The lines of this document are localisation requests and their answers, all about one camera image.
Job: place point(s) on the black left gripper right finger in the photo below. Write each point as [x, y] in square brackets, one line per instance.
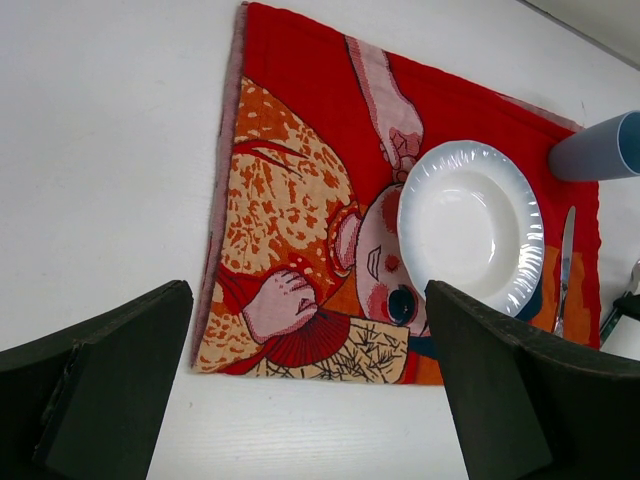
[527, 404]

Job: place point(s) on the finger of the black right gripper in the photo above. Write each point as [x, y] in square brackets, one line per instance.
[628, 305]

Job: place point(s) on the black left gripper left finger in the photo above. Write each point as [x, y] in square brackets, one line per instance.
[88, 401]

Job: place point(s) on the silver fork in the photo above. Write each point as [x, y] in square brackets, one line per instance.
[609, 323]

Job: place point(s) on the silver table knife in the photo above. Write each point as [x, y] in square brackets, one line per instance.
[565, 269]

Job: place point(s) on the blue cup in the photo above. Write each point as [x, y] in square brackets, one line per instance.
[605, 151]

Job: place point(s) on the white blue-rimmed plate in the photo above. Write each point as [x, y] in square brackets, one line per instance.
[468, 216]

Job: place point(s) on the red patterned cloth placemat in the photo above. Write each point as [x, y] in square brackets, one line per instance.
[319, 131]

